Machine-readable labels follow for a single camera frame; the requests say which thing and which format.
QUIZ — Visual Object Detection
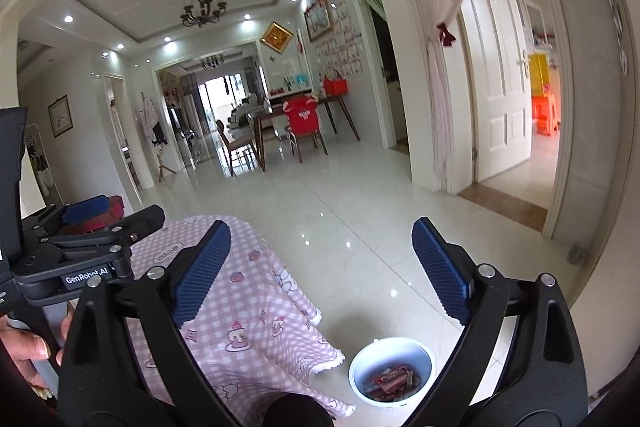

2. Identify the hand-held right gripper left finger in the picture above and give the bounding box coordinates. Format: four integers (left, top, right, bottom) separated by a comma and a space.
57, 219, 236, 427

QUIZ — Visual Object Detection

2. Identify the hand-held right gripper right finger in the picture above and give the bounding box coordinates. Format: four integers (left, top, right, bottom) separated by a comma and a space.
400, 217, 588, 427

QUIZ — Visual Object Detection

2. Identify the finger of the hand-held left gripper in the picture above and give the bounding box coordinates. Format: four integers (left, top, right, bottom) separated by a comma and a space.
60, 195, 112, 238
47, 205, 167, 258

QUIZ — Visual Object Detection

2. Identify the pile of wrappers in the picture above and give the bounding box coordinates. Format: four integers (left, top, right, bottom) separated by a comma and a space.
364, 364, 422, 403

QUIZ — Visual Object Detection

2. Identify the white trash bin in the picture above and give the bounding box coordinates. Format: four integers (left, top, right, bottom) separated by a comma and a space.
348, 338, 435, 409

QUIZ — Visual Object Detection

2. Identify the person's left hand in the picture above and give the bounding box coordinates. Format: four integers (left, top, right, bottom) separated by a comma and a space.
0, 307, 72, 389

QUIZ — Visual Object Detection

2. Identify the wooden coat stand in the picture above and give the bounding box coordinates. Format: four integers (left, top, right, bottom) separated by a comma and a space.
140, 92, 177, 185

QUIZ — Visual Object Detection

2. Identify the white clothes rack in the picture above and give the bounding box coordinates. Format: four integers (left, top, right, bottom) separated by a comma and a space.
22, 123, 63, 208

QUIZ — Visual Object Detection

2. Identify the pink checked tablecloth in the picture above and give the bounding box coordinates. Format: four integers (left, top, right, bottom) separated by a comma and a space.
120, 214, 358, 420

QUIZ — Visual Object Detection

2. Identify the pink jacket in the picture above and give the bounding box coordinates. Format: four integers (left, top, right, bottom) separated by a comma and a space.
141, 93, 167, 144

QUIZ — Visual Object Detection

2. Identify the wooden chair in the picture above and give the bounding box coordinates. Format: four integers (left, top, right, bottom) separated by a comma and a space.
285, 99, 329, 164
215, 119, 262, 178

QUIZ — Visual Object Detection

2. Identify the grey sofa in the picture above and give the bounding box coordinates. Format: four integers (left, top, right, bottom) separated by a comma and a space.
227, 92, 266, 128

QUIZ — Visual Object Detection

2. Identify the pink lace door curtain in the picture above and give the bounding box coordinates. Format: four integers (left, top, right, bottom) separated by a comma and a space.
397, 0, 481, 198

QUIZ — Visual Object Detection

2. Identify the orange plastic stool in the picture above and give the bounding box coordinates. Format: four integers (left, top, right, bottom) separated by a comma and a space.
531, 96, 560, 138

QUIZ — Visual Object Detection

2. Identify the red shirt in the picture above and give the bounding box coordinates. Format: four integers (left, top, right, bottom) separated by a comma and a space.
284, 96, 321, 135

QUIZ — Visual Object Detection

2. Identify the wooden dining table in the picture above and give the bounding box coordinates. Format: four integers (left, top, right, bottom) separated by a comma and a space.
247, 96, 361, 172

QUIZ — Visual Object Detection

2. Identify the white door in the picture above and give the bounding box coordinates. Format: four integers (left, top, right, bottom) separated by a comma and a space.
457, 0, 533, 185

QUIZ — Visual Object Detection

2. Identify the red box on table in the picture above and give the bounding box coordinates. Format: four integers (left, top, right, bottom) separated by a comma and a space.
322, 76, 349, 98

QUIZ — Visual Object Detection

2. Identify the yellow cabinet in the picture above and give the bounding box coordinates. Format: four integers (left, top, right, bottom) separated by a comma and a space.
529, 53, 549, 100

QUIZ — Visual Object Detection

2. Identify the black chandelier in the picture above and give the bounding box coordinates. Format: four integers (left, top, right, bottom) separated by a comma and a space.
181, 0, 228, 28

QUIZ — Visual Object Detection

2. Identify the gold framed painting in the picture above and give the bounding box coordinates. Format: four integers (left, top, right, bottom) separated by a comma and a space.
304, 0, 333, 42

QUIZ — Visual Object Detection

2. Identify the framed wall picture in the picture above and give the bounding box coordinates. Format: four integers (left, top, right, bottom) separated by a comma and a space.
48, 95, 74, 138

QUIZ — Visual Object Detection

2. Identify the gold diamond wall frame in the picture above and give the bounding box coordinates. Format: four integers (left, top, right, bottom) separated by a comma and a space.
260, 22, 296, 55

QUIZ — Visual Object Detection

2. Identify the wall of paper certificates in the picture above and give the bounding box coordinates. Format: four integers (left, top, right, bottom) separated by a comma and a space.
315, 2, 363, 78

